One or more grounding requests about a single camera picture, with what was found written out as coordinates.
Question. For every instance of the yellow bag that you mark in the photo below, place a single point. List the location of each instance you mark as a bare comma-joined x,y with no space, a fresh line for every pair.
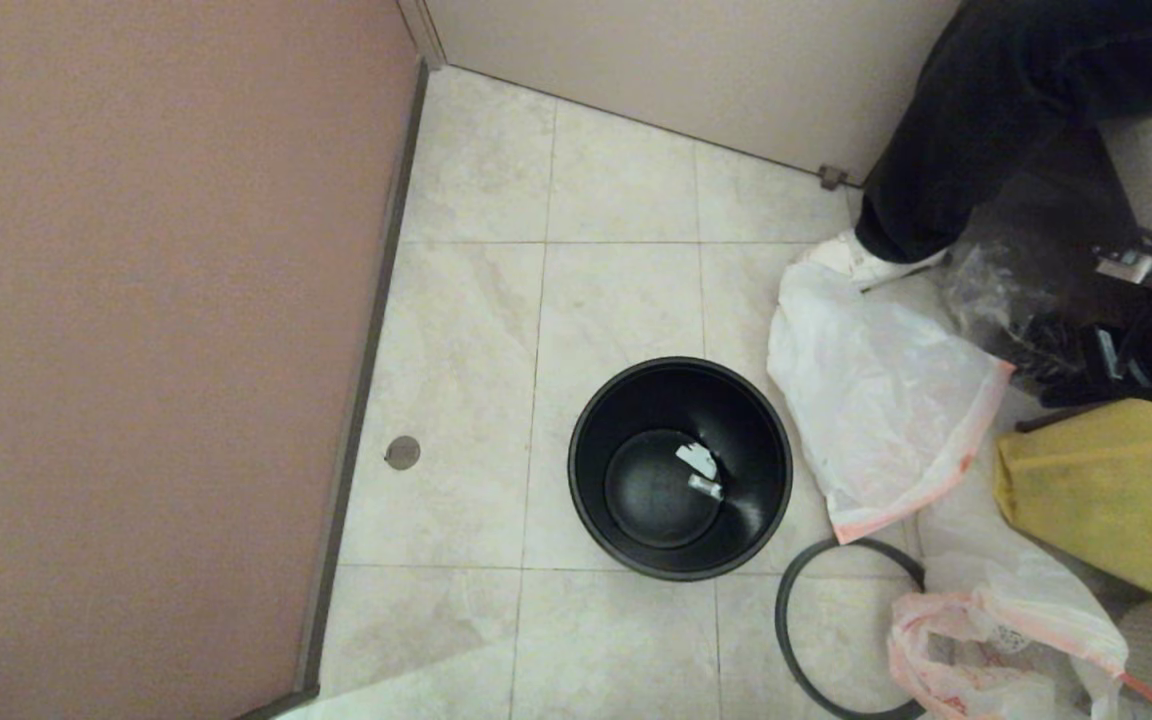
1106,490

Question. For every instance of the person's leg in black trousers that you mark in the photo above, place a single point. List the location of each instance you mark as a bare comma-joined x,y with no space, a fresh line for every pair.
986,120

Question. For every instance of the grey door frame post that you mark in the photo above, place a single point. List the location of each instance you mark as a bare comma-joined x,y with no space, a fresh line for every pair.
423,25

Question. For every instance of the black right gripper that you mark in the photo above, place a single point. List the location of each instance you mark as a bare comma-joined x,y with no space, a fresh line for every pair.
1146,365

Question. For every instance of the white sneaker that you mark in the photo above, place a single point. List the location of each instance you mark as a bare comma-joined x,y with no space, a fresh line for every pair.
866,265

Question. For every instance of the translucent red-print trash bag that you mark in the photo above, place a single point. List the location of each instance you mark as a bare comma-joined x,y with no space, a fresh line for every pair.
996,590

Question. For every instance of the clear plastic bag dark contents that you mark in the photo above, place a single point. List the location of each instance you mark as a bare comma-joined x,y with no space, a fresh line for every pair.
986,290

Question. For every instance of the small silver scrap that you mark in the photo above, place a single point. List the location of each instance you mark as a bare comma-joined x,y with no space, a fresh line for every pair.
706,487

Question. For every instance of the small metal door bracket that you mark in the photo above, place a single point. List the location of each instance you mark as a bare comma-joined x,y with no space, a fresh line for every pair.
829,180

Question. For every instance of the black round trash bin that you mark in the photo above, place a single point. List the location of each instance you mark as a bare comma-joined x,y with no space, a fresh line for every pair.
736,540

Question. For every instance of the round metal floor door stop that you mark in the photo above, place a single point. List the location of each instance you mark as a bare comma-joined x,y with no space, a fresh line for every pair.
403,453

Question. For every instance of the white paper scrap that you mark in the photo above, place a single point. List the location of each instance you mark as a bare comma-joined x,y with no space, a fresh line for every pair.
698,460

